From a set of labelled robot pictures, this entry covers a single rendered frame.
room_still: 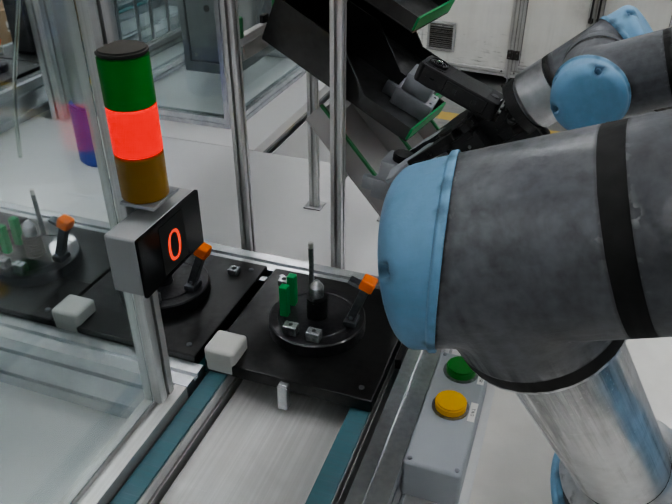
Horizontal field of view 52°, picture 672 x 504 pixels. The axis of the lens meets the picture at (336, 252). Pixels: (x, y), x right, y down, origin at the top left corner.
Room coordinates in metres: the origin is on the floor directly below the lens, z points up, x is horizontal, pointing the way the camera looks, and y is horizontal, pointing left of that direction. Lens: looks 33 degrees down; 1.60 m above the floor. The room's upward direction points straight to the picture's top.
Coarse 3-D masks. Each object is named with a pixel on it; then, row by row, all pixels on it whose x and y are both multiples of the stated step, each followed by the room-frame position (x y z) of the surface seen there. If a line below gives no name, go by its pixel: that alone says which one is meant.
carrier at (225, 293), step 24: (192, 264) 0.92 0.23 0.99; (216, 264) 0.95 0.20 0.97; (240, 264) 0.95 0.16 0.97; (168, 288) 0.86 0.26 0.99; (192, 288) 0.84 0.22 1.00; (216, 288) 0.88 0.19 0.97; (240, 288) 0.88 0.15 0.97; (168, 312) 0.81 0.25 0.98; (192, 312) 0.82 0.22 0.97; (216, 312) 0.82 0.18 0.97; (168, 336) 0.77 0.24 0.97; (192, 336) 0.77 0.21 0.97; (192, 360) 0.72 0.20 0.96
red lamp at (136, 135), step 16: (112, 112) 0.63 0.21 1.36; (128, 112) 0.63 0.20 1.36; (144, 112) 0.63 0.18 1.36; (112, 128) 0.63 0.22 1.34; (128, 128) 0.63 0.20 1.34; (144, 128) 0.63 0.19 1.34; (160, 128) 0.66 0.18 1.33; (112, 144) 0.64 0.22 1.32; (128, 144) 0.63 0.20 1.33; (144, 144) 0.63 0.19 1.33; (160, 144) 0.65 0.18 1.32
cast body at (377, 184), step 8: (392, 152) 0.90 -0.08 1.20; (400, 152) 0.88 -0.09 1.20; (408, 152) 0.88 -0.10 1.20; (384, 160) 0.87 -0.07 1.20; (392, 160) 0.87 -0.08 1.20; (400, 160) 0.86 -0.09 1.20; (384, 168) 0.86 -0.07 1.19; (368, 176) 0.89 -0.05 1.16; (376, 176) 0.88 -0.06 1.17; (384, 176) 0.86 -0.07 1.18; (368, 184) 0.89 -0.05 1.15; (376, 184) 0.87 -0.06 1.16; (384, 184) 0.86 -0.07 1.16; (376, 192) 0.87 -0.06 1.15; (384, 192) 0.86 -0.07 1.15
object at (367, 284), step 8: (352, 280) 0.77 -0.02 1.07; (360, 280) 0.77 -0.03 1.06; (368, 280) 0.76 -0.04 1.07; (376, 280) 0.76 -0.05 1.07; (360, 288) 0.76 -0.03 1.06; (368, 288) 0.75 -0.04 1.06; (360, 296) 0.76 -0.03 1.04; (360, 304) 0.76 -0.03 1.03; (352, 312) 0.76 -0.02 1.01; (352, 320) 0.76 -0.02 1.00
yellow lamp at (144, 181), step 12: (156, 156) 0.64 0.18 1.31; (120, 168) 0.63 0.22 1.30; (132, 168) 0.63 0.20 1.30; (144, 168) 0.63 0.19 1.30; (156, 168) 0.64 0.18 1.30; (120, 180) 0.63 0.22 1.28; (132, 180) 0.63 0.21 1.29; (144, 180) 0.63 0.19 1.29; (156, 180) 0.63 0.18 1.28; (132, 192) 0.63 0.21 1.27; (144, 192) 0.63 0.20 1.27; (156, 192) 0.63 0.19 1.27; (168, 192) 0.65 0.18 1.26
